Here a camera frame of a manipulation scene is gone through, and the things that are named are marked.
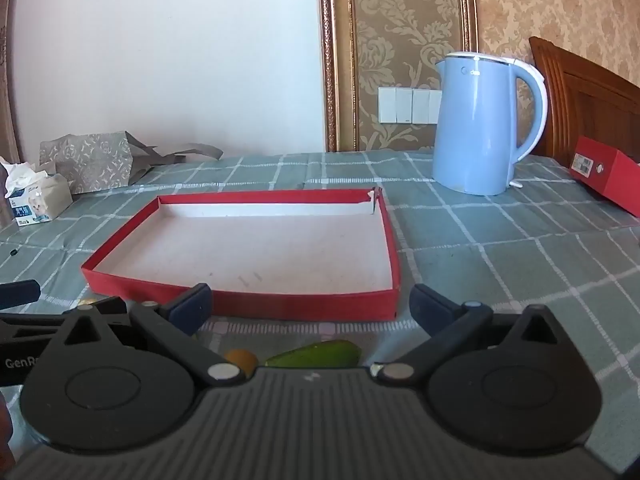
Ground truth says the grey patterned gift bag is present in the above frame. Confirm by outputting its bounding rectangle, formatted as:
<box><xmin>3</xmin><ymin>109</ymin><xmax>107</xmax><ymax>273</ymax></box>
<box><xmin>39</xmin><ymin>131</ymin><xmax>224</xmax><ymax>195</ymax></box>

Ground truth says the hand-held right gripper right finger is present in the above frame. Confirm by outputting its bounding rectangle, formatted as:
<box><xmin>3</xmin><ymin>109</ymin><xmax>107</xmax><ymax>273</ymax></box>
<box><xmin>370</xmin><ymin>284</ymin><xmax>576</xmax><ymax>383</ymax></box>

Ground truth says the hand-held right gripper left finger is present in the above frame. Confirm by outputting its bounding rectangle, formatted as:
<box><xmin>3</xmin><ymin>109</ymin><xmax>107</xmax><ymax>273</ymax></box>
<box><xmin>45</xmin><ymin>283</ymin><xmax>248</xmax><ymax>387</ymax></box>

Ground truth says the white wall switch panel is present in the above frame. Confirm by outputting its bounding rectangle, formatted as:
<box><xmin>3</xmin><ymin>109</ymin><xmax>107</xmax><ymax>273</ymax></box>
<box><xmin>378</xmin><ymin>86</ymin><xmax>443</xmax><ymax>125</ymax></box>

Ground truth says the light blue electric kettle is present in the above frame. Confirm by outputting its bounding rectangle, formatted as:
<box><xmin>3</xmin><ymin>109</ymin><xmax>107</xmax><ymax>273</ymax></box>
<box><xmin>431</xmin><ymin>52</ymin><xmax>549</xmax><ymax>197</ymax></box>

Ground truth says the red shallow cardboard box tray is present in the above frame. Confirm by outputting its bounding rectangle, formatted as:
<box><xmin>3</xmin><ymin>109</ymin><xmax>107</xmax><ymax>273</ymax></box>
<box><xmin>81</xmin><ymin>187</ymin><xmax>401</xmax><ymax>322</ymax></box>

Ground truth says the red cardboard box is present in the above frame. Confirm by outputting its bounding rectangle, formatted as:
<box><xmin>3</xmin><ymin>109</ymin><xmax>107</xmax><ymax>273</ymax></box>
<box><xmin>570</xmin><ymin>135</ymin><xmax>640</xmax><ymax>218</ymax></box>

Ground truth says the small brown round fruit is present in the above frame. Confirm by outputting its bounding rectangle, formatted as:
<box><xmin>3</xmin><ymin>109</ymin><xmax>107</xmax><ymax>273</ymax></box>
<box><xmin>223</xmin><ymin>349</ymin><xmax>259</xmax><ymax>377</ymax></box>

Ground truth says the soft tissue pack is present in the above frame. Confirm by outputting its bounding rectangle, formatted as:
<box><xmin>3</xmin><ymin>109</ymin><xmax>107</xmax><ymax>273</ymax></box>
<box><xmin>0</xmin><ymin>156</ymin><xmax>74</xmax><ymax>227</ymax></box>

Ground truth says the gold wall moulding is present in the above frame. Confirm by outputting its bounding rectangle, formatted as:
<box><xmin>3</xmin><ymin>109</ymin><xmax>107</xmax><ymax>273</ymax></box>
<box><xmin>316</xmin><ymin>0</ymin><xmax>359</xmax><ymax>154</ymax></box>
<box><xmin>454</xmin><ymin>0</ymin><xmax>479</xmax><ymax>57</ymax></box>

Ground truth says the green cucumber piece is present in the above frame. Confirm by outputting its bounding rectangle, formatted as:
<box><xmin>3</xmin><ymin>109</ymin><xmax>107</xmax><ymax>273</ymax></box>
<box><xmin>265</xmin><ymin>339</ymin><xmax>361</xmax><ymax>370</ymax></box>

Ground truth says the brown wooden headboard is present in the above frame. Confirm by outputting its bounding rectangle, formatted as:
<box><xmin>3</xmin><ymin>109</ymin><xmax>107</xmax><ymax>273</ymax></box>
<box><xmin>529</xmin><ymin>36</ymin><xmax>640</xmax><ymax>168</ymax></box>

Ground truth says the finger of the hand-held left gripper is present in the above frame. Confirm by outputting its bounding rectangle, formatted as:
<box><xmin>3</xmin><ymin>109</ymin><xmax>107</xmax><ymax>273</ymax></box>
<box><xmin>0</xmin><ymin>280</ymin><xmax>42</xmax><ymax>307</ymax></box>
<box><xmin>62</xmin><ymin>296</ymin><xmax>127</xmax><ymax>319</ymax></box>

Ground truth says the green checked tablecloth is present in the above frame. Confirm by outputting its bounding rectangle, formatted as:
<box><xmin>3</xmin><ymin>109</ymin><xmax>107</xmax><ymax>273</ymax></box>
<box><xmin>0</xmin><ymin>149</ymin><xmax>640</xmax><ymax>461</ymax></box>

